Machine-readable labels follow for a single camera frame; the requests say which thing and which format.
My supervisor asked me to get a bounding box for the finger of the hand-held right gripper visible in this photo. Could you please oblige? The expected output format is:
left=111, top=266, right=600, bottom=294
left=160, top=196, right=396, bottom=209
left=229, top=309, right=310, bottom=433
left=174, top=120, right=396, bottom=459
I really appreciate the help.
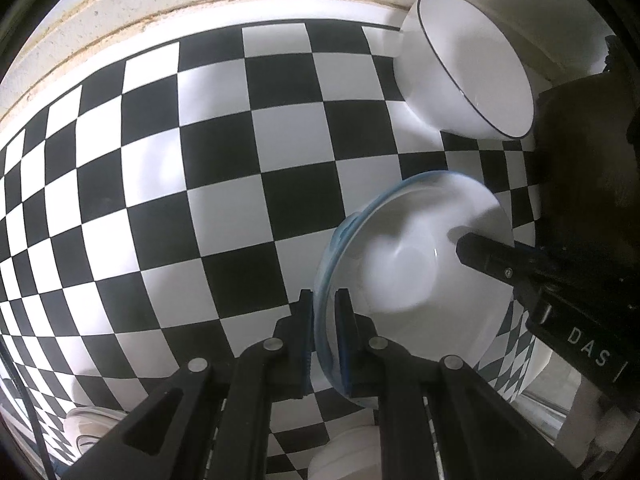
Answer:
left=454, top=231, right=551, bottom=302

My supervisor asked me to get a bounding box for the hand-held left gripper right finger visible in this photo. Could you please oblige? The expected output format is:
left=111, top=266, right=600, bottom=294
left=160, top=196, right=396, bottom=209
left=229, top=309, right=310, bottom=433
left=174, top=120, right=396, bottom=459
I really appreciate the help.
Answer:
left=334, top=287, right=583, bottom=480

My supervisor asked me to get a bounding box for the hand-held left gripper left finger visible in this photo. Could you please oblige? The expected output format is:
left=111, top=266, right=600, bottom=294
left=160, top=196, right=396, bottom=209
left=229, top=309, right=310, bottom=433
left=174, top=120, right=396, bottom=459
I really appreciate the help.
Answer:
left=65, top=289, right=316, bottom=480

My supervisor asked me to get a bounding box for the white bowl with blue pattern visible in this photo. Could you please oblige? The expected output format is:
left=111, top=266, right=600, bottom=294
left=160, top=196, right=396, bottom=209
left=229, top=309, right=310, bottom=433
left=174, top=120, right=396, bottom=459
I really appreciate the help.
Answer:
left=314, top=170, right=516, bottom=408

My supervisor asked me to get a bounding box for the brown rice cooker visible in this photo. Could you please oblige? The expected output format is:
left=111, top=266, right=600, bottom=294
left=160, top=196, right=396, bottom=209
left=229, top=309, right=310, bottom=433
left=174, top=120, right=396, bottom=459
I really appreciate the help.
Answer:
left=534, top=35, right=640, bottom=281

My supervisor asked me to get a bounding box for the black and white checkered mat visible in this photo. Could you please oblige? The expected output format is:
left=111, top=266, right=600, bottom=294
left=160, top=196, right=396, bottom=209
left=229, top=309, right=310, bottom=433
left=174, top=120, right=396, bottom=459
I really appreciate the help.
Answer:
left=0, top=20, right=551, bottom=480

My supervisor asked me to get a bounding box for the white bowl with black rim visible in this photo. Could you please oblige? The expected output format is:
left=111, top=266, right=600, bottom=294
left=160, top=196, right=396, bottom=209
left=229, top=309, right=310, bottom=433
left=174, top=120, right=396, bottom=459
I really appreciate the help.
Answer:
left=392, top=0, right=536, bottom=141

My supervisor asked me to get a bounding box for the black cable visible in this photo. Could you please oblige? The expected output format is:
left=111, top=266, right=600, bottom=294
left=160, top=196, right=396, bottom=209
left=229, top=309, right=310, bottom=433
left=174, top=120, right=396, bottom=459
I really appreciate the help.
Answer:
left=0, top=347, right=56, bottom=480

